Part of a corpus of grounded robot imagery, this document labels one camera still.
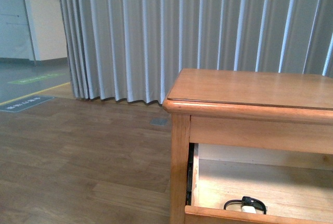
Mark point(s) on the white charger with black cable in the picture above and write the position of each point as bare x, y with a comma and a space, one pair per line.
248, 205

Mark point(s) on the wooden drawer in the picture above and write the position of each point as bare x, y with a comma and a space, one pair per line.
284, 183

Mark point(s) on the metal floor outlet plate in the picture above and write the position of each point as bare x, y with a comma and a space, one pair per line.
159, 121

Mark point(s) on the grey pleated curtain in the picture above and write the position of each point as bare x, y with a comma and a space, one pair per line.
135, 49

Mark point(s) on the light wooden nightstand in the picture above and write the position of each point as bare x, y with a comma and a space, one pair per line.
272, 111

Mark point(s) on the green floor sign sticker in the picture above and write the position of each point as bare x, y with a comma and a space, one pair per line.
34, 79

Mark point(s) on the grey floor sign sticker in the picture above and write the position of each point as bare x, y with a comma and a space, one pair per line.
25, 103

